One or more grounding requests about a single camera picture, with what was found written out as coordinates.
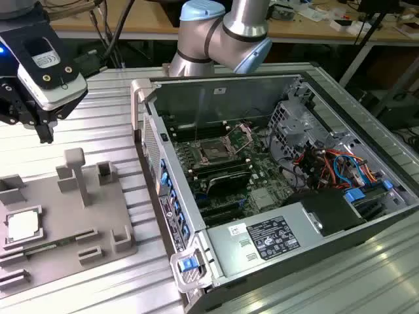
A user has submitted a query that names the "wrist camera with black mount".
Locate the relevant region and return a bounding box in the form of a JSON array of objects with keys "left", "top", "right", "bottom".
[{"left": 0, "top": 9, "right": 89, "bottom": 122}]

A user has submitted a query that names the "blue wire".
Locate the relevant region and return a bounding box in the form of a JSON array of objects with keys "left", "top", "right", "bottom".
[{"left": 333, "top": 153, "right": 366, "bottom": 188}]

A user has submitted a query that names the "silver power supply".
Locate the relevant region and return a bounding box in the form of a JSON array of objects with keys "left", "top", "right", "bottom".
[{"left": 205, "top": 189, "right": 367, "bottom": 279}]

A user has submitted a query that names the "metal socket cover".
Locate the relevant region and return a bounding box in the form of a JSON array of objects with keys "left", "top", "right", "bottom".
[{"left": 225, "top": 120, "right": 255, "bottom": 156}]

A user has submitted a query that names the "black RAM stick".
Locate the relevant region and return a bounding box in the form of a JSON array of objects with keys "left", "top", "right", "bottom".
[{"left": 192, "top": 163, "right": 252, "bottom": 179}]

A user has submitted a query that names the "black expansion slot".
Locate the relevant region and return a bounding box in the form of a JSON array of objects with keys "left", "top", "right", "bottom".
[
  {"left": 201, "top": 208, "right": 247, "bottom": 226},
  {"left": 197, "top": 198, "right": 246, "bottom": 214}
]

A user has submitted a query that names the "hard disk in blue carrier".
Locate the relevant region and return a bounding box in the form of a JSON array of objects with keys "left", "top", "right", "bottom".
[{"left": 343, "top": 179, "right": 407, "bottom": 220}]

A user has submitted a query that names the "green motherboard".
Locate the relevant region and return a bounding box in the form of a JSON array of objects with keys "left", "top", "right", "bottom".
[{"left": 165, "top": 122, "right": 289, "bottom": 228}]

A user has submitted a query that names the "open PC case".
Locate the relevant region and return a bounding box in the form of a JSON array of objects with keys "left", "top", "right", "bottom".
[{"left": 130, "top": 70, "right": 419, "bottom": 314}]

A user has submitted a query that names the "CPU socket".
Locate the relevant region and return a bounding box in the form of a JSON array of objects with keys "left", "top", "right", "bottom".
[{"left": 198, "top": 139, "right": 232, "bottom": 165}]

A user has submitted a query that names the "black cable bundle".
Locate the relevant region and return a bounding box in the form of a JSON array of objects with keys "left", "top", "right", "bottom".
[{"left": 73, "top": 0, "right": 132, "bottom": 78}]

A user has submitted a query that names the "silver chipset heat sink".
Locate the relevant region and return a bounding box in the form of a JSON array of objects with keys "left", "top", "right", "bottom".
[{"left": 251, "top": 188, "right": 275, "bottom": 211}]

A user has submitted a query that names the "wooden desk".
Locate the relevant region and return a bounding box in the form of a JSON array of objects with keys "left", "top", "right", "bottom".
[{"left": 42, "top": 0, "right": 419, "bottom": 45}]

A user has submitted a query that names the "silver green CPU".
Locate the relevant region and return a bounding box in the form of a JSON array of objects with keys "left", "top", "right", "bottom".
[{"left": 5, "top": 211, "right": 43, "bottom": 245}]

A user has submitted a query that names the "black graphics card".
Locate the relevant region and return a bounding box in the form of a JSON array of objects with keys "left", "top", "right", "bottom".
[{"left": 205, "top": 169, "right": 252, "bottom": 198}]

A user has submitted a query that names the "grey parts rack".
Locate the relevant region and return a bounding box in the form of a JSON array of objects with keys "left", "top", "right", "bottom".
[{"left": 0, "top": 147, "right": 139, "bottom": 292}]

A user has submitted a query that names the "green RAM stick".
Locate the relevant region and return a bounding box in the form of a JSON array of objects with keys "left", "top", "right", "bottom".
[{"left": 22, "top": 235, "right": 81, "bottom": 258}]

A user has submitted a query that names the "orange wire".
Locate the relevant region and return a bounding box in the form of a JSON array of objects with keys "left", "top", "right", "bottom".
[{"left": 322, "top": 148, "right": 383, "bottom": 180}]

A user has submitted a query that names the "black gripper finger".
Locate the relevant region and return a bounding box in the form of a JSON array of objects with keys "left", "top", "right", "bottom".
[{"left": 35, "top": 109, "right": 66, "bottom": 145}]

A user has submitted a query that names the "black box under desk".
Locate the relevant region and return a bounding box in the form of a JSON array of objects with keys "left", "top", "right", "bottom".
[{"left": 373, "top": 93, "right": 419, "bottom": 132}]

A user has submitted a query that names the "black RAM slot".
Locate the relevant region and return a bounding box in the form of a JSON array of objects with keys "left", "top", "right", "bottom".
[
  {"left": 170, "top": 128, "right": 227, "bottom": 141},
  {"left": 168, "top": 122, "right": 227, "bottom": 132}
]

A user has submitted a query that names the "silver metal disk bay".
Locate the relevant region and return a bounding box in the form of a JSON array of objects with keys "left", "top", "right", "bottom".
[{"left": 266, "top": 99, "right": 332, "bottom": 165}]

